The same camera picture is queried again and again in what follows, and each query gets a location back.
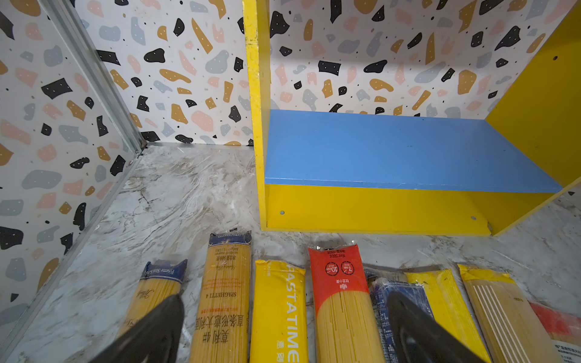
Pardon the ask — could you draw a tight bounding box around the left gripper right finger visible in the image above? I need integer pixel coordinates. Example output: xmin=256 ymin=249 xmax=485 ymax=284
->
xmin=387 ymin=292 xmax=483 ymax=362

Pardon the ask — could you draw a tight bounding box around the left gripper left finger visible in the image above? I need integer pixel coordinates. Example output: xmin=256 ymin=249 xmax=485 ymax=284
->
xmin=92 ymin=294 xmax=185 ymax=363

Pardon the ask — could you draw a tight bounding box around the plain yellow spaghetti bag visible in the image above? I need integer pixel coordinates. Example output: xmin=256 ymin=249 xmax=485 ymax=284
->
xmin=405 ymin=269 xmax=491 ymax=362

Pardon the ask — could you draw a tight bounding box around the blue Barilla spaghetti bag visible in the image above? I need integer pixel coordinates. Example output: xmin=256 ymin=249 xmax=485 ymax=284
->
xmin=368 ymin=277 xmax=434 ymax=363

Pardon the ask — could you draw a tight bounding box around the red spaghetti bag black label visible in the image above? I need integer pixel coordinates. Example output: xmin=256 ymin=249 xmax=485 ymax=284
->
xmin=309 ymin=245 xmax=385 ymax=362

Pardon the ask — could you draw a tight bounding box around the yellow shelf with coloured boards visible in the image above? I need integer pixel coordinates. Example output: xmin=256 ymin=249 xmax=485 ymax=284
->
xmin=243 ymin=1 xmax=580 ymax=236

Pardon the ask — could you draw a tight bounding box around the dark blue spaghetti bag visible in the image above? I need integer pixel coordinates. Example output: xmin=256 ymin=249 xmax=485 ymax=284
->
xmin=117 ymin=259 xmax=188 ymax=337

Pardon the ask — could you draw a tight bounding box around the orange blue spaghetti bag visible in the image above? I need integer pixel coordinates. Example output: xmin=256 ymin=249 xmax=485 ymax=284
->
xmin=189 ymin=231 xmax=252 ymax=362

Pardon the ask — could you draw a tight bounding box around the yellow Pastatime spaghetti bag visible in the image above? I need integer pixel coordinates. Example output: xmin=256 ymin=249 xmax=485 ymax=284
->
xmin=250 ymin=260 xmax=309 ymax=362

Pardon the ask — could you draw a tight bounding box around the red clear spaghetti bag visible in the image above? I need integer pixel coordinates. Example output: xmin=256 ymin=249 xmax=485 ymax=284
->
xmin=530 ymin=302 xmax=580 ymax=362

